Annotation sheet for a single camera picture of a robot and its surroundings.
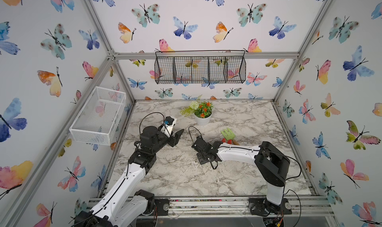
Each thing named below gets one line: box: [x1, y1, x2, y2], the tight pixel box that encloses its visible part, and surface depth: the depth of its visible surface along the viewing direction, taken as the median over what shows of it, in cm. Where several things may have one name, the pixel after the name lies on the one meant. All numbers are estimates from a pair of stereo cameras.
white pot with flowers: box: [180, 100, 214, 126], surface depth 98 cm
